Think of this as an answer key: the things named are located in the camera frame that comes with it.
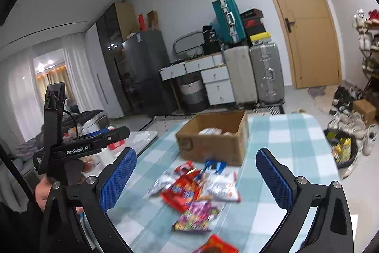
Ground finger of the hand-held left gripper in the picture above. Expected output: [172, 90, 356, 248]
[84, 128, 117, 138]
[74, 126, 131, 150]

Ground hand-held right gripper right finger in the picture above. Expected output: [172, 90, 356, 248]
[255, 147, 355, 253]

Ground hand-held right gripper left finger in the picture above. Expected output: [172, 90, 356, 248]
[39, 147, 137, 253]

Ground silver snack packet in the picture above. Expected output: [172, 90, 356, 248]
[147, 171, 176, 198]

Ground white and red snack packet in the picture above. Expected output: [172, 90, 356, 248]
[206, 172, 241, 202]

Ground blue cookie packet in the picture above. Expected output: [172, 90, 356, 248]
[204, 160, 227, 176]

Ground large red snack packet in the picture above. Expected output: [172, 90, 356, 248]
[161, 171, 203, 213]

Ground red cookie packet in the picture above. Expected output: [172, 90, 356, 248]
[174, 161, 195, 174]

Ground brown cardboard box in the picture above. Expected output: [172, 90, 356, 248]
[175, 110, 250, 167]

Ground purple snack packet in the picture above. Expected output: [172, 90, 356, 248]
[172, 200, 226, 233]

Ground dark red snack packet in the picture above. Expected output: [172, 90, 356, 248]
[194, 234, 240, 253]

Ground person's left forearm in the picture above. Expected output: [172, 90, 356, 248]
[0, 200, 45, 253]

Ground person's left hand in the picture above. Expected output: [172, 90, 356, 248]
[35, 177, 86, 216]

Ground white side table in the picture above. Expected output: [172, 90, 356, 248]
[127, 130, 158, 159]

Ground white sheer curtain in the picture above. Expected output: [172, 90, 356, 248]
[0, 57, 39, 147]
[61, 37, 89, 113]

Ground beige curtain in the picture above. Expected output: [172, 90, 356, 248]
[37, 66, 73, 99]

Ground green checked tablecloth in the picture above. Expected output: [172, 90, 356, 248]
[105, 112, 341, 253]

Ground striped rug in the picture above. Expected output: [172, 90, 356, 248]
[139, 104, 286, 131]

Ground white wardrobe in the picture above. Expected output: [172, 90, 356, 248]
[85, 23, 125, 119]

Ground grey refrigerator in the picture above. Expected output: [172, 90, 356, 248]
[122, 31, 178, 118]

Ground black basin with wrappers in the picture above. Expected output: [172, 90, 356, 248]
[323, 129, 361, 169]

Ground dark glass cabinet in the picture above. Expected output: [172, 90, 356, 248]
[96, 2, 140, 116]

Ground grey laundry basket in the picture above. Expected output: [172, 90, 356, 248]
[178, 77, 209, 113]

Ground pile of shoes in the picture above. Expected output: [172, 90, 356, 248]
[327, 85, 379, 156]

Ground grey floor mat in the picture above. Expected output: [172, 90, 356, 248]
[307, 86, 326, 98]

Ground silver suitcase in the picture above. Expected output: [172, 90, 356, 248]
[249, 42, 285, 106]

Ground white desk with drawers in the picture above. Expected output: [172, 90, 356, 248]
[160, 52, 237, 107]

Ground beige suitcase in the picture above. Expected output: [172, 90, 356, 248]
[223, 46, 259, 107]

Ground small cardboard box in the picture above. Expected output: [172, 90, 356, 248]
[353, 99, 376, 125]

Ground brown paper bag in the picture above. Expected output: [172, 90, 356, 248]
[147, 10, 159, 31]

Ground black printed bag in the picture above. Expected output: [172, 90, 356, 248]
[202, 25, 223, 55]

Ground yellow and black shoe box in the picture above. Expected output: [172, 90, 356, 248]
[249, 32, 272, 45]

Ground wooden door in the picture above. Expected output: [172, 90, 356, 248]
[253, 0, 342, 89]

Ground plain black shoe box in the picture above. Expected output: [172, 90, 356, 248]
[244, 25, 267, 37]

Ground black and red shoe box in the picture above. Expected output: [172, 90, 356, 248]
[242, 17, 265, 29]

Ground teal suitcase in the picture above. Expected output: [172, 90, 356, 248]
[212, 0, 247, 44]

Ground shoe rack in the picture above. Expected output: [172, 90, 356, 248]
[352, 8, 379, 79]

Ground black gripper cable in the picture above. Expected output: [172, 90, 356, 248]
[62, 110, 78, 138]

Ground grey rounded frame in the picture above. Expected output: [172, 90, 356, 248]
[172, 31, 205, 56]

